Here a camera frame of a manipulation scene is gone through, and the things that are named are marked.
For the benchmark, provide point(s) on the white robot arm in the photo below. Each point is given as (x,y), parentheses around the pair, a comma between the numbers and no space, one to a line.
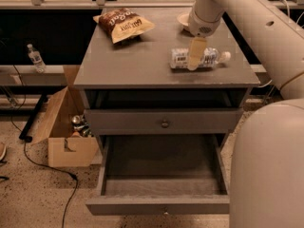
(267,166)

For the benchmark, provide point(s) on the clear water bottle on shelf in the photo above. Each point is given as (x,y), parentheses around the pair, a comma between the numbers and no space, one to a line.
(36,58)

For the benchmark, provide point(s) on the open cardboard box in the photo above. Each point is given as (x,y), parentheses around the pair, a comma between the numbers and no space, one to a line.
(66,148)

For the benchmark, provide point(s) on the white paper bowl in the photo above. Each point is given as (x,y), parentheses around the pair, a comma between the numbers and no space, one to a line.
(183,20)

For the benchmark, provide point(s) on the metal cans in box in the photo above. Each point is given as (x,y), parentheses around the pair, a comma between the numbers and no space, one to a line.
(80,126)

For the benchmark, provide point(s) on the blue label plastic bottle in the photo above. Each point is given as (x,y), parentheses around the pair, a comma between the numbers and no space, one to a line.
(209,58)

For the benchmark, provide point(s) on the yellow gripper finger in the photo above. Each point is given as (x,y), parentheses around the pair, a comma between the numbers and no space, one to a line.
(195,52)

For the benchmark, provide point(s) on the open grey middle drawer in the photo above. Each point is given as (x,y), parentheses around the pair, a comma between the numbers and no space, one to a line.
(161,175)

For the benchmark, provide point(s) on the brown chip bag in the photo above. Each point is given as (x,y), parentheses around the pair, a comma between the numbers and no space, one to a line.
(122,24)

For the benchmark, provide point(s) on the closed grey top drawer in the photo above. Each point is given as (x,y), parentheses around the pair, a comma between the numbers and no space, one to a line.
(162,121)

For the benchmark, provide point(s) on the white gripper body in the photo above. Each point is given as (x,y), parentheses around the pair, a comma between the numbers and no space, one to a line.
(199,28)

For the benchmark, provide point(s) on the grey low shelf rail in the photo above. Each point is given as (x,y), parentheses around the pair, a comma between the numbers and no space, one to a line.
(28,76)

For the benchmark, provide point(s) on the grey wooden cabinet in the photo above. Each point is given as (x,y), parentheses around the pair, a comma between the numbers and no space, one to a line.
(137,74)

